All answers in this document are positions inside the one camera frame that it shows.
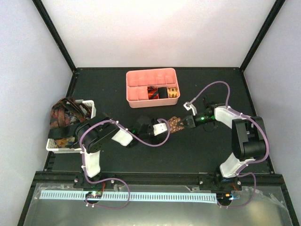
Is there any brown floral tie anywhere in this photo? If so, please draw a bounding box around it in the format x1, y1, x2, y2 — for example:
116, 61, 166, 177
167, 116, 184, 134

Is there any pink divided organizer box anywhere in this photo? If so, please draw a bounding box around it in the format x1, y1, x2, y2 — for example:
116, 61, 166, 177
126, 68, 181, 108

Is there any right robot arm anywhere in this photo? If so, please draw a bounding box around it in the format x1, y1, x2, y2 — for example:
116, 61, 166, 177
178, 102, 269, 190

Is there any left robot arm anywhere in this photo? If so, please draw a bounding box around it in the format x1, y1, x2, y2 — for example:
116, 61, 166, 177
75, 116, 170, 188

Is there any pile of dark ties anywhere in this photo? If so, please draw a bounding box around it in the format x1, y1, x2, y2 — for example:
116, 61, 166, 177
48, 97, 92, 148

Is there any yellow black rolled tie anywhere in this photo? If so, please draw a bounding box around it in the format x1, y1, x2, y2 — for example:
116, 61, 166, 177
167, 87, 178, 98

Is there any orange black rolled tie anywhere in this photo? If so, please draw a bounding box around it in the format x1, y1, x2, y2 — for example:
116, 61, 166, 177
147, 86, 159, 100

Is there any white basket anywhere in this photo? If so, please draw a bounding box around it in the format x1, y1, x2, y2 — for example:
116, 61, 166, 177
46, 99, 96, 154

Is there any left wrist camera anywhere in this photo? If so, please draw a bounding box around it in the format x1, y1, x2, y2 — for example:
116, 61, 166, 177
153, 122, 170, 136

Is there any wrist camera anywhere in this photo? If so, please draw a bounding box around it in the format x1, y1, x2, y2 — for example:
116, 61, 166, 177
153, 122, 170, 136
183, 102, 198, 116

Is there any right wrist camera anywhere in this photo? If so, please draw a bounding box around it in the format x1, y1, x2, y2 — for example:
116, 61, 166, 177
183, 102, 198, 116

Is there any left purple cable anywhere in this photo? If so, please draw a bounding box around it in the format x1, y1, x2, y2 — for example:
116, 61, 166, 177
79, 118, 171, 209

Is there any purple cable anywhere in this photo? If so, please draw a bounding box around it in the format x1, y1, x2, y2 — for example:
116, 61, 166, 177
187, 81, 270, 210
79, 118, 171, 209

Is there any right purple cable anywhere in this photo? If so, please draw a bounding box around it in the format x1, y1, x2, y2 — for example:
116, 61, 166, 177
187, 81, 270, 210

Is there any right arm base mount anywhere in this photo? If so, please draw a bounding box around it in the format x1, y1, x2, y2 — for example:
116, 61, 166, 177
198, 173, 242, 207

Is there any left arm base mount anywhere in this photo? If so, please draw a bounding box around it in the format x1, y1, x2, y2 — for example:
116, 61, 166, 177
73, 174, 115, 204

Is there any light blue slotted cable duct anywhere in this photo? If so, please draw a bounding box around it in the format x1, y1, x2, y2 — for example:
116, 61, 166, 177
40, 190, 217, 204

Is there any right black frame post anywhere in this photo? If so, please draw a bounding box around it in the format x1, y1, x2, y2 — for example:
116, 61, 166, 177
239, 0, 286, 73

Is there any black frame post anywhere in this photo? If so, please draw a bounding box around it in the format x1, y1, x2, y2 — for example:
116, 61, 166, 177
239, 0, 286, 73
32, 0, 79, 73

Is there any left black frame post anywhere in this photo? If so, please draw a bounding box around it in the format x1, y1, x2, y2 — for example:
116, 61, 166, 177
32, 0, 79, 73

